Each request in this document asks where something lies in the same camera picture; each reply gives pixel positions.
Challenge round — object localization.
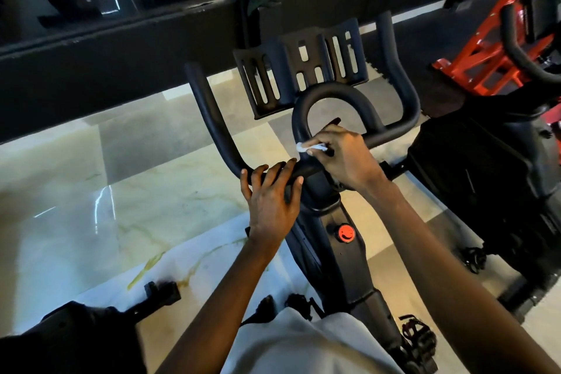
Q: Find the person's left hand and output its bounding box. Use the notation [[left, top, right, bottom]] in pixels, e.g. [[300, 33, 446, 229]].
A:
[[239, 159, 304, 255]]

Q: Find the person's right hand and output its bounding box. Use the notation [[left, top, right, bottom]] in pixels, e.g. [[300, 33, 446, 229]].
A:
[[298, 122, 389, 197]]

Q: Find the small white wipe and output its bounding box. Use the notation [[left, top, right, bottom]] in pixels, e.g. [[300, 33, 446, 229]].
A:
[[295, 140, 333, 157]]

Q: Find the red gym machine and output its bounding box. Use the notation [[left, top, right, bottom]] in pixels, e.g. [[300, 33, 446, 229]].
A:
[[432, 0, 561, 155]]

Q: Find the person's right forearm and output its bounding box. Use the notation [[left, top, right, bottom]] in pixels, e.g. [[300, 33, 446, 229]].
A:
[[366, 178, 561, 374]]

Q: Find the person's left forearm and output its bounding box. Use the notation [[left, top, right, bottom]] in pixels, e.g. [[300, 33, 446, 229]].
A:
[[158, 238, 277, 374]]

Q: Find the person's bare foot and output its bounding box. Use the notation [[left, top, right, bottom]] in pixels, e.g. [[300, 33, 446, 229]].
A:
[[250, 295, 277, 325], [285, 293, 321, 318]]

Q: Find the black interlocking foam mat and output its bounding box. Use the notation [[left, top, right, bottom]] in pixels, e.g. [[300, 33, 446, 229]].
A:
[[363, 0, 527, 120]]

